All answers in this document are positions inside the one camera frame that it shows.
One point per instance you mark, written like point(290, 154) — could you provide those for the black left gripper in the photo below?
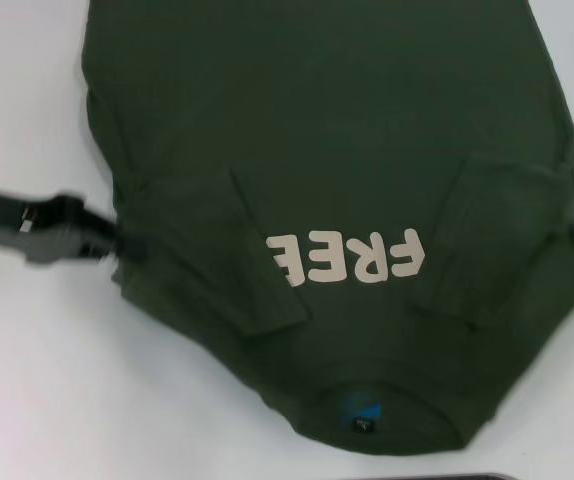
point(42, 235)

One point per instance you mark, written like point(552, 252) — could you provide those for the dark green FREE t-shirt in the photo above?
point(317, 125)

